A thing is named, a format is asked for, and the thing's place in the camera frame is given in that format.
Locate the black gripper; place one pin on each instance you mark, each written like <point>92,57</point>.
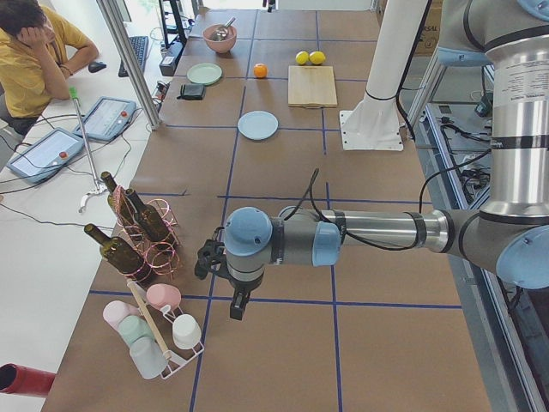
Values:
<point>242,285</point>

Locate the light blue plate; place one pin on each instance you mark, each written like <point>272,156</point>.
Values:
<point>258,125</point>

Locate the orange mandarin fruit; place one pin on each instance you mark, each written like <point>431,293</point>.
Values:
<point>260,71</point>

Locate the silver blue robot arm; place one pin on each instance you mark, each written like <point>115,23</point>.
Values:
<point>508,235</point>

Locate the light green plate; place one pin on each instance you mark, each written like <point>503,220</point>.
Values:
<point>205,74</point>

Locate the white cup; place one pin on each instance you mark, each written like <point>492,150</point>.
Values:
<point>186,332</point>

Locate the pale blue cup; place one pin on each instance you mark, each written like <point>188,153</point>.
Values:
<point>148,357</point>

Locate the pale green cup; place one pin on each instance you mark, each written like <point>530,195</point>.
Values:
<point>132,328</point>

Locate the dark green wine bottle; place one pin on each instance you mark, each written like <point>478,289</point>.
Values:
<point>117,200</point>
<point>149,220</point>
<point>121,255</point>

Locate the pale pink cup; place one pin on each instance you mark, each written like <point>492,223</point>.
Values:
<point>116,311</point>

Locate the metal reacher grabber stick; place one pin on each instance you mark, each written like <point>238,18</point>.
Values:
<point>99,186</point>

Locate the dark grey folded cloth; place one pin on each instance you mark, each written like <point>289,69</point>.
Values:
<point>192,91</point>

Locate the blue teach pendant tablet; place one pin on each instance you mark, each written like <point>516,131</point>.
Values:
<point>44,158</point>
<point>107,118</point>

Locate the bamboo cutting board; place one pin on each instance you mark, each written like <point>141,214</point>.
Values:
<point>311,86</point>

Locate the red cylinder object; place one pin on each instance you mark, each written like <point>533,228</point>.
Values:
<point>26,381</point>

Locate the yellow lemon far side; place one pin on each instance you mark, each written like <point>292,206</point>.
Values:
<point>302,58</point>

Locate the yellow lemon near board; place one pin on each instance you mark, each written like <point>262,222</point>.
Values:
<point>317,57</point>

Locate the pink bowl with ice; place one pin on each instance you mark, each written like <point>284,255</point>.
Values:
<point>220,45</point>

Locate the steel ice scoop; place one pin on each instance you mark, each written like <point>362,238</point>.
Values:
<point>221,31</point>

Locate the black computer mouse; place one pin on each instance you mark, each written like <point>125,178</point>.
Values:
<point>96,66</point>

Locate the person in yellow shirt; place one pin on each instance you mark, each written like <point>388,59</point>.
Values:
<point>40,51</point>

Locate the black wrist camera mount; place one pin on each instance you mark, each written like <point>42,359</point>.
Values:
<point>211,257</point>

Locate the white wire cup rack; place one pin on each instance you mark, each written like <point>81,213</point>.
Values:
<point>177,358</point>

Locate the copper wire bottle rack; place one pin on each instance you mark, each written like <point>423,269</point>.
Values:
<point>162,257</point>

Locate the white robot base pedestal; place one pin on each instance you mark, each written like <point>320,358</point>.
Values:
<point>374,123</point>

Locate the aluminium frame post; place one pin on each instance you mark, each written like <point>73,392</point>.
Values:
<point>114,22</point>

